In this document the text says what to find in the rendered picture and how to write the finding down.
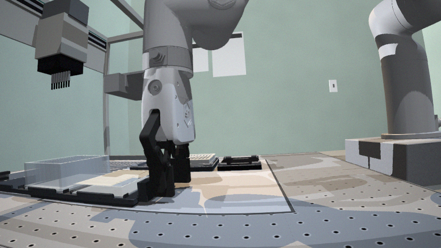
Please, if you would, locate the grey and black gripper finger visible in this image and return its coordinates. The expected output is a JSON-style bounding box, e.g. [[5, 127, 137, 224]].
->
[[170, 143, 191, 183], [139, 109, 175, 197]]

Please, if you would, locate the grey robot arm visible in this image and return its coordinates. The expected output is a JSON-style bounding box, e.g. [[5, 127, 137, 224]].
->
[[104, 0, 441, 140]]

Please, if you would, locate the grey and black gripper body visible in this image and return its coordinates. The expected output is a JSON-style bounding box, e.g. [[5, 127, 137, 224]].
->
[[142, 66, 195, 145]]

